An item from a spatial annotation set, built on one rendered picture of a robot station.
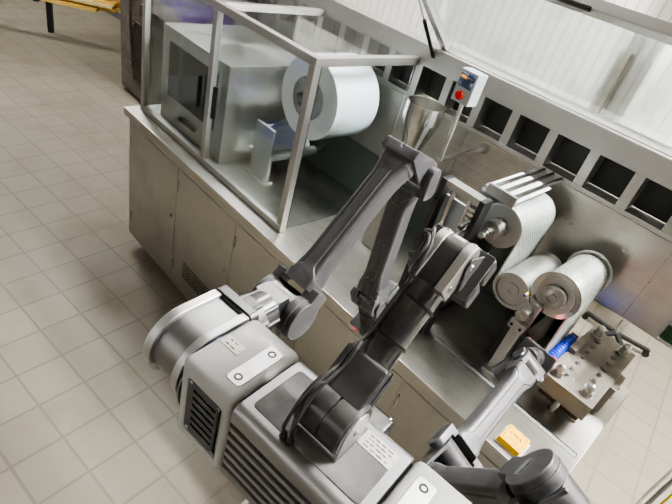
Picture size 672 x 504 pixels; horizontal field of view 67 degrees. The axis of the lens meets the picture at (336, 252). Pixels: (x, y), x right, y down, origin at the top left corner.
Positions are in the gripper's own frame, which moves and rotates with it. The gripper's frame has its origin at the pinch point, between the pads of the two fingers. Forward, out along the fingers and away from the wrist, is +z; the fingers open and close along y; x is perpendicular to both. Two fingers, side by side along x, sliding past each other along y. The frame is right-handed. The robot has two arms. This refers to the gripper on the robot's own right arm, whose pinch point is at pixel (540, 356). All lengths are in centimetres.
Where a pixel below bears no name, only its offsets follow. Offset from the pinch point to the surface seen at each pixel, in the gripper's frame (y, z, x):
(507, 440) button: 8.3, -9.1, -23.5
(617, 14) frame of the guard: -28, -41, 79
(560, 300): -4.7, -3.8, 17.2
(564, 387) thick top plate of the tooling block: 9.9, 5.9, -3.6
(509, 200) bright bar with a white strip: -31.7, -13.3, 33.0
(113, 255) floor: -220, 19, -112
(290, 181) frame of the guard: -103, -18, -3
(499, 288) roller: -22.6, 3.1, 9.0
